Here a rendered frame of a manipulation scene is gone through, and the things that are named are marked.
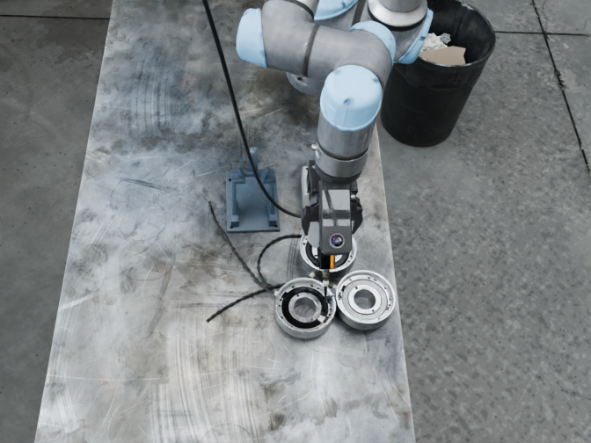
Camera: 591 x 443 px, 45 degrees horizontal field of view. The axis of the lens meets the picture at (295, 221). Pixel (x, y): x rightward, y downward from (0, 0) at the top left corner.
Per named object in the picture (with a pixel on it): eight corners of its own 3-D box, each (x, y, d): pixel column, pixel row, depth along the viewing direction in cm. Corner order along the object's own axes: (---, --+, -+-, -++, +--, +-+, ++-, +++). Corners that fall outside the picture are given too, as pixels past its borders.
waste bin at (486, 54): (468, 156, 254) (505, 68, 218) (375, 154, 251) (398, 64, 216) (454, 87, 273) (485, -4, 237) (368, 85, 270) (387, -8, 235)
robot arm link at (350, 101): (391, 66, 92) (377, 112, 87) (377, 123, 101) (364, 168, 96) (332, 52, 92) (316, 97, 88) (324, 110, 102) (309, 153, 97)
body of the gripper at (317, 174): (350, 182, 115) (361, 133, 105) (357, 225, 111) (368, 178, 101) (303, 183, 115) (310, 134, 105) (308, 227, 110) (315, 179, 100)
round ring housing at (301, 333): (344, 307, 126) (346, 296, 123) (313, 352, 121) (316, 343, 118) (294, 279, 129) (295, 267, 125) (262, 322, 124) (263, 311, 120)
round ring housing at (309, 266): (315, 226, 136) (317, 214, 132) (363, 250, 133) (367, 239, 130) (287, 265, 130) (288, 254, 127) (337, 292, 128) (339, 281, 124)
